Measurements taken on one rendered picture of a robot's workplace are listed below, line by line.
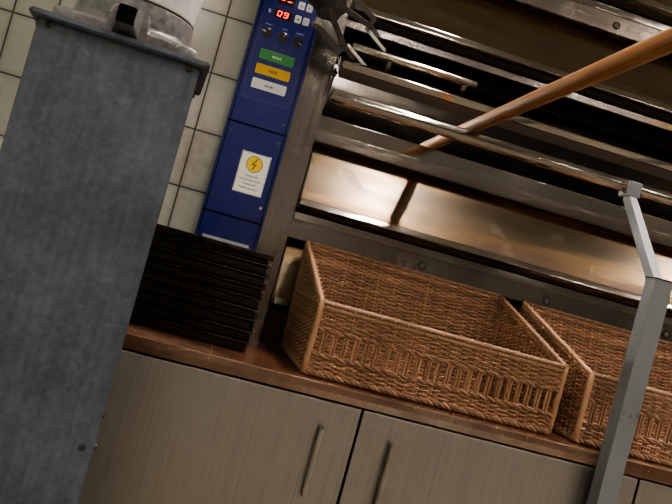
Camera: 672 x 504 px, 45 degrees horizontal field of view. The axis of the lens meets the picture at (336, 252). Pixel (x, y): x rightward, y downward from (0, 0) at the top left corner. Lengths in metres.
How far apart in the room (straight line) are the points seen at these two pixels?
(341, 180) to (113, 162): 1.18
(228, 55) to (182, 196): 0.38
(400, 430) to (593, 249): 0.94
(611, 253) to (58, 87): 1.70
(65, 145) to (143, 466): 0.76
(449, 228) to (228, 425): 0.89
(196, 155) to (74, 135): 1.09
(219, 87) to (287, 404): 0.90
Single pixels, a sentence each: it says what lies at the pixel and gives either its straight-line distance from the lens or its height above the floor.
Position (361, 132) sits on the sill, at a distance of 2.17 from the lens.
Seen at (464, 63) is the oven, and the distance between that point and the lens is 2.26.
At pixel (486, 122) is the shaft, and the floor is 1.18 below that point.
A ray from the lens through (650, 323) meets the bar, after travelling 1.75.
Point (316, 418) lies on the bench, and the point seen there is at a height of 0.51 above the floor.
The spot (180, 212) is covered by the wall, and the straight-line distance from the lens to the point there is 2.11.
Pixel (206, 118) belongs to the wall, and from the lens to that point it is 2.13.
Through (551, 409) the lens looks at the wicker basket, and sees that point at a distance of 1.82.
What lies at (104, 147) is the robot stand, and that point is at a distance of 1.05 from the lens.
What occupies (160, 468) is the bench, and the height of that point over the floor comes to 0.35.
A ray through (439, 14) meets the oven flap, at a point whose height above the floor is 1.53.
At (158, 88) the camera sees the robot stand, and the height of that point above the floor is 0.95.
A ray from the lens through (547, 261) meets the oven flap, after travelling 2.28.
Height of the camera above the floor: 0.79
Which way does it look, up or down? 2 degrees up
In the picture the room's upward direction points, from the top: 15 degrees clockwise
